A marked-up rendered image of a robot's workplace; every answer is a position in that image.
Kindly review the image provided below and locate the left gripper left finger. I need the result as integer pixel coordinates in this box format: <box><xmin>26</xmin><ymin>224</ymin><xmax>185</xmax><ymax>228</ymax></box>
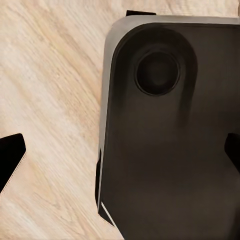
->
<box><xmin>0</xmin><ymin>133</ymin><xmax>26</xmax><ymax>193</ymax></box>

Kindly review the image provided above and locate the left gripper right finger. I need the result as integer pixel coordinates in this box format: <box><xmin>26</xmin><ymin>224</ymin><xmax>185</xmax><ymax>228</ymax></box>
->
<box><xmin>224</xmin><ymin>133</ymin><xmax>240</xmax><ymax>173</ymax></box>

